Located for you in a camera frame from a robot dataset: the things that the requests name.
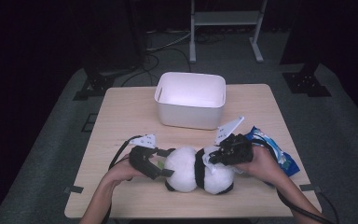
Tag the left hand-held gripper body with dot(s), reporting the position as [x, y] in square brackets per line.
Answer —
[143, 158]

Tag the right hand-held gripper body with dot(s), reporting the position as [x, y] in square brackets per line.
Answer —
[234, 149]

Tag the white wet wipe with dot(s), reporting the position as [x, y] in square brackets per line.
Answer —
[209, 165]

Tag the panda plush toy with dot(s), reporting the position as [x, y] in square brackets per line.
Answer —
[183, 171]

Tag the white plastic bin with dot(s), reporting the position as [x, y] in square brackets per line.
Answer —
[191, 102]

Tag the person's left hand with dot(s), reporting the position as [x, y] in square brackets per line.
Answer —
[122, 171]

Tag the person's right hand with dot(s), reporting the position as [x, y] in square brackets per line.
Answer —
[261, 166]

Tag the black tape strip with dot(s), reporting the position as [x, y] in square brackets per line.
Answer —
[310, 187]
[74, 189]

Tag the black stand base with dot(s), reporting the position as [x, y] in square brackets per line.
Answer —
[306, 82]
[94, 85]

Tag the white metal stand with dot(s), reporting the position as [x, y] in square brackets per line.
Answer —
[227, 18]

